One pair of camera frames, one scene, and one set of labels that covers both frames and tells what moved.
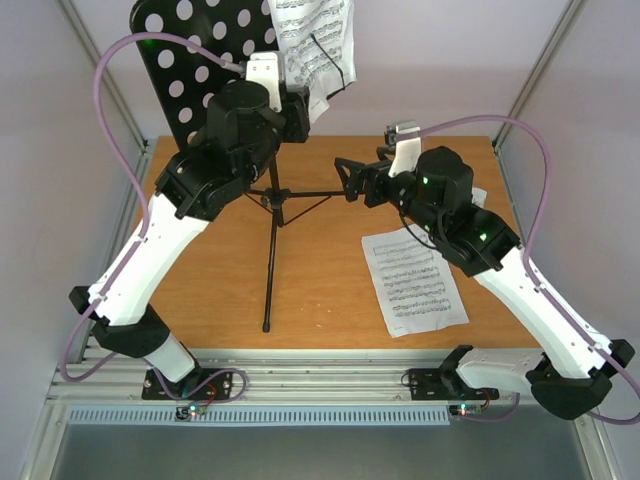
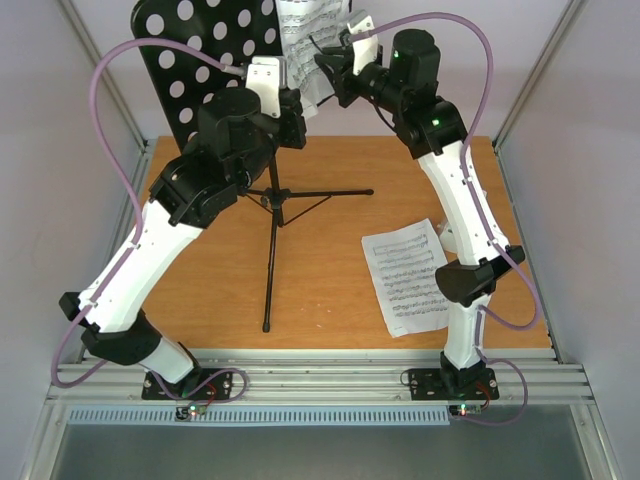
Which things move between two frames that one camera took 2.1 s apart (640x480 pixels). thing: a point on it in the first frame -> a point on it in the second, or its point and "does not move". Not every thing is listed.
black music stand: x=185 y=79 does not move
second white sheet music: x=319 y=43 does not move
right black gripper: x=368 y=182 -> x=345 y=84
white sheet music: x=414 y=284 does not move
